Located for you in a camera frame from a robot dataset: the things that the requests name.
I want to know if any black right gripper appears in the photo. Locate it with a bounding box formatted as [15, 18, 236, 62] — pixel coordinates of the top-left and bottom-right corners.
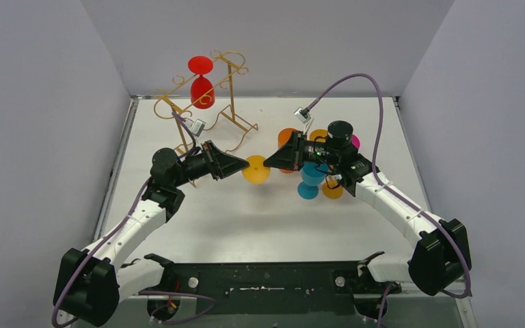
[265, 131, 340, 172]

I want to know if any orange wine glass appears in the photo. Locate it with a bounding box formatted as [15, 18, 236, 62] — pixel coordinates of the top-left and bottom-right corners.
[277, 128, 296, 149]

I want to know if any yellow wine glass row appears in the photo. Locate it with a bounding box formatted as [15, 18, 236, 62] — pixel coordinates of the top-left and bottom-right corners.
[241, 155, 270, 185]

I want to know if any blue wine glass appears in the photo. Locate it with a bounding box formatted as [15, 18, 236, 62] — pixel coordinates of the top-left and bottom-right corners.
[297, 162, 329, 200]

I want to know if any pink wine glass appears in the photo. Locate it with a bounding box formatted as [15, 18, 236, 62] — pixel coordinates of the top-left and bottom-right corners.
[351, 135, 360, 150]

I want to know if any red wine glass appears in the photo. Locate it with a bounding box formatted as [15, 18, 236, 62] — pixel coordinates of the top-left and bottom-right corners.
[188, 55, 215, 109]

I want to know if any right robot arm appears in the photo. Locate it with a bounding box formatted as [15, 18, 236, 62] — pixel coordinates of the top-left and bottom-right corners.
[263, 120, 472, 298]

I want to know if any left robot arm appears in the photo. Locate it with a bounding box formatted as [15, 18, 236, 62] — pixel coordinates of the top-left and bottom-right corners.
[51, 141, 250, 327]

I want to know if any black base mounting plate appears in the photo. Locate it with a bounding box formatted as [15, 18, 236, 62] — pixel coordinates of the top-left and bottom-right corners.
[155, 261, 386, 315]

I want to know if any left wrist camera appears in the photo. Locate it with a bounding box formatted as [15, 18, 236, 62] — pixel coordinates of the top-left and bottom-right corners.
[185, 118, 206, 141]

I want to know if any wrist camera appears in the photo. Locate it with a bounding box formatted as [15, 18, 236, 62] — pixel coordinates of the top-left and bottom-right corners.
[185, 118, 206, 141]
[294, 107, 314, 135]

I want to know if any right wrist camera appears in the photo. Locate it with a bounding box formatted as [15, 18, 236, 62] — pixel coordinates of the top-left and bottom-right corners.
[294, 107, 314, 135]

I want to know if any gold wire glass rack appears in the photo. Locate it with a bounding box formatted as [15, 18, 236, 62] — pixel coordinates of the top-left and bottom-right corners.
[152, 50, 260, 155]

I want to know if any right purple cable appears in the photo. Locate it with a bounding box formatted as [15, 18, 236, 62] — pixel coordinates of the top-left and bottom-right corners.
[305, 73, 472, 328]

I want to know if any purple cable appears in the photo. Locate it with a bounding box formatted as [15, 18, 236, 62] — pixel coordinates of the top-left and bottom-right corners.
[51, 112, 218, 328]
[305, 73, 472, 328]

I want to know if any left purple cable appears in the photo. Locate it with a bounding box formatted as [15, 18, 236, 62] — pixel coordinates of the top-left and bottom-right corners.
[51, 112, 218, 328]

